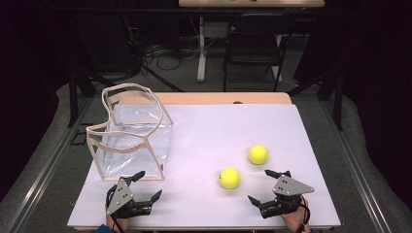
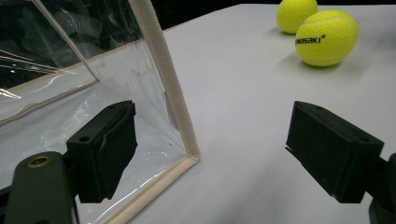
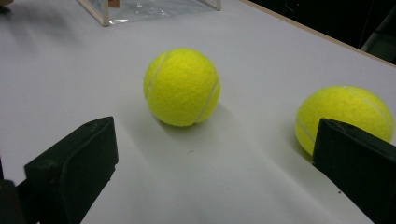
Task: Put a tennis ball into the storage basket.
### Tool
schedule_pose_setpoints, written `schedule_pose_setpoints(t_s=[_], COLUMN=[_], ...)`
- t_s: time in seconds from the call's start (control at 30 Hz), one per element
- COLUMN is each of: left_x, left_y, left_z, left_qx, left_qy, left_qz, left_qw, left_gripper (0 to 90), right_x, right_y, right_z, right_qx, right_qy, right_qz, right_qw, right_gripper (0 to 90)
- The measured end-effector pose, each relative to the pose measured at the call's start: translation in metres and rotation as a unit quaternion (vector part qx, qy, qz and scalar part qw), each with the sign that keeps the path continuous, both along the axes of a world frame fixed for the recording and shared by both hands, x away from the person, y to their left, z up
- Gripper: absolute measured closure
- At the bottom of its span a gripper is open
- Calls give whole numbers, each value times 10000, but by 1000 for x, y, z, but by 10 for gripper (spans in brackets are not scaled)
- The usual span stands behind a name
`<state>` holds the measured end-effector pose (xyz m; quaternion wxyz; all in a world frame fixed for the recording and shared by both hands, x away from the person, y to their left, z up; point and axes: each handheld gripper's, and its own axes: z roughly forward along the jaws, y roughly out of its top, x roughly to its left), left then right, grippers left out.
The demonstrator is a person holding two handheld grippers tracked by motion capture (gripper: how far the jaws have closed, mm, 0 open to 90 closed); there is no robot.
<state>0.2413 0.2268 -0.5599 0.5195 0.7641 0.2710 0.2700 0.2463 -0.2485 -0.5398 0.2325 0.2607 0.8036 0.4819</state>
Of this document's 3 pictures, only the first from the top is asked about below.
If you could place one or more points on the clear plastic bag beige trim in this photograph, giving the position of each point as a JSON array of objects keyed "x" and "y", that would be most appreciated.
[{"x": 136, "y": 129}]

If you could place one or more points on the aluminium rail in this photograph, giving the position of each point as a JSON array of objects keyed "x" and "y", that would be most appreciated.
[
  {"x": 356, "y": 168},
  {"x": 45, "y": 174}
]

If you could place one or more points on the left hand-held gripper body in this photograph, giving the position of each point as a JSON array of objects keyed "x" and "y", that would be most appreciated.
[{"x": 120, "y": 195}]

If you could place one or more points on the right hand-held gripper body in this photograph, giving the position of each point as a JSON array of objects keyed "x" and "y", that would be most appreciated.
[{"x": 288, "y": 189}]

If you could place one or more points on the yellow tennis ball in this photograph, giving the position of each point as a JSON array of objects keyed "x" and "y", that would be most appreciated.
[
  {"x": 258, "y": 154},
  {"x": 229, "y": 178}
]

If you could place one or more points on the black metal stand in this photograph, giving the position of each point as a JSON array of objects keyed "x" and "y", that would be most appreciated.
[{"x": 338, "y": 97}]

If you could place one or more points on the wooden table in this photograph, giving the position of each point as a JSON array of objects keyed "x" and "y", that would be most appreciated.
[{"x": 226, "y": 98}]

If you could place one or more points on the white desk with legs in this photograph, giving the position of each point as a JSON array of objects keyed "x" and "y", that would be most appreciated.
[{"x": 202, "y": 48}]

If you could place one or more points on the person's right hand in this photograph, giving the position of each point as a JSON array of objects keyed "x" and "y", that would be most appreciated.
[{"x": 294, "y": 218}]

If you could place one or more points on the person's left hand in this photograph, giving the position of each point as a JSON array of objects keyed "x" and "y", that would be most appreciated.
[{"x": 120, "y": 222}]

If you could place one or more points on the black folding chair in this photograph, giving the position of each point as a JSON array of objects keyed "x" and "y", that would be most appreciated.
[{"x": 256, "y": 42}]

